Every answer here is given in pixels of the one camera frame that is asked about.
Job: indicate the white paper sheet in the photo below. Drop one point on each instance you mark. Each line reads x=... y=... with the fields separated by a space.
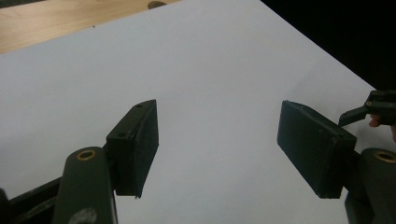
x=202 y=68

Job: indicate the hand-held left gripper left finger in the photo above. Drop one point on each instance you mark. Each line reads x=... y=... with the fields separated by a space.
x=137 y=149

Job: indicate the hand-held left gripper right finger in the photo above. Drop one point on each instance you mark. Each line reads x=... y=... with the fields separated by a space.
x=314 y=149

